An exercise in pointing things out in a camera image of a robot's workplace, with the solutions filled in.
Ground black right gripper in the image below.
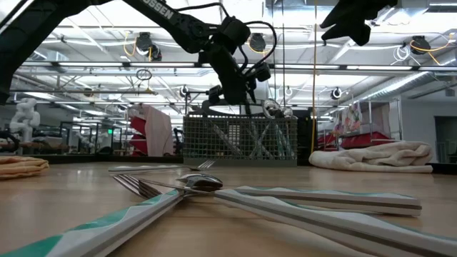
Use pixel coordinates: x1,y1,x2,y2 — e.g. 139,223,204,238
320,0,398,46

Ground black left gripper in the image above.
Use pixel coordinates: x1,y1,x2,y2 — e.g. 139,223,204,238
209,53,258,116

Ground teal white handled knife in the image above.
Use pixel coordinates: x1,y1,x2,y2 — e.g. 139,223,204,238
248,122,274,159

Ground teal white handled cutlery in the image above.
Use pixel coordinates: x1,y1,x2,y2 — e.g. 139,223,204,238
209,119,235,158

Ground teal white handled fork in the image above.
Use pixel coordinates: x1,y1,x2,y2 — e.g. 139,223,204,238
108,159,216,175
112,173,423,218

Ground spoon with teal handle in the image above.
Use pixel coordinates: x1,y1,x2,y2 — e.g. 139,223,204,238
135,177,457,257

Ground fork with teal handle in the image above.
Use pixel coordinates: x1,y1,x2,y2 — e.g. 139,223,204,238
0,173,224,257

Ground grey mesh cutlery basket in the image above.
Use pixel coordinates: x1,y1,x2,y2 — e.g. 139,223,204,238
182,99,299,168

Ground colourful hanging banner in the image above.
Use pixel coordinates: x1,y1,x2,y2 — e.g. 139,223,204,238
335,103,363,135

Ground pink board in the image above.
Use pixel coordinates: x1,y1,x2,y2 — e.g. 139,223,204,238
141,104,175,158

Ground metal shelf rack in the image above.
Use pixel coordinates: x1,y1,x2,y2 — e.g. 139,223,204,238
333,99,403,143

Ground red stand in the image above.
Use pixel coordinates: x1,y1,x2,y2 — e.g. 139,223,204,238
129,116,148,156

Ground red storage bins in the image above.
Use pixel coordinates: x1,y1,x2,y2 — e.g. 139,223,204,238
317,131,393,151

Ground white folded towel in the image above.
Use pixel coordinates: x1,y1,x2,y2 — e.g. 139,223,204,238
308,141,435,175

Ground dark door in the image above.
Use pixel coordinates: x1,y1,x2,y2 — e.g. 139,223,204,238
433,116,457,163

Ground folded yellow cloth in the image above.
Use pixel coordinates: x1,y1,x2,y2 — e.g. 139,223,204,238
0,155,50,181

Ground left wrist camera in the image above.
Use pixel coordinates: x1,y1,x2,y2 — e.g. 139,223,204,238
254,62,273,83

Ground yellow cable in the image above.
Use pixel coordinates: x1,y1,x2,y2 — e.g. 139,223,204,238
309,0,319,155

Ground silver ventilation duct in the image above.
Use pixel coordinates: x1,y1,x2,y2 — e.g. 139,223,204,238
351,71,457,106

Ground black aluminium table frame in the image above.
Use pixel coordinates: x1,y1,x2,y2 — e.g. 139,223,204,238
46,153,457,176

